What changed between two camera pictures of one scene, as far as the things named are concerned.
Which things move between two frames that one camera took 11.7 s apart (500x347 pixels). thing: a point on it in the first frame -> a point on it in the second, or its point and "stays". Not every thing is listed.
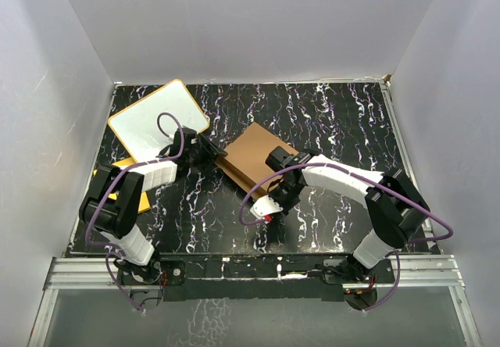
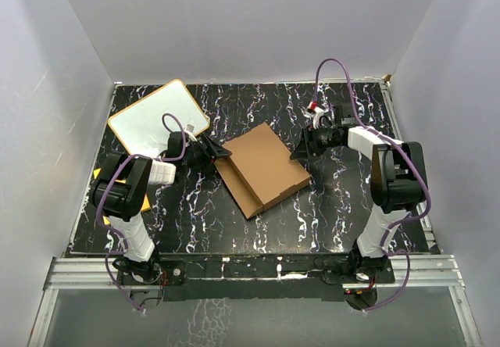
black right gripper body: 286,195 -> 323,139
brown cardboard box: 244,163 stays
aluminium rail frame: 436,273 stays
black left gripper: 210,152 stays
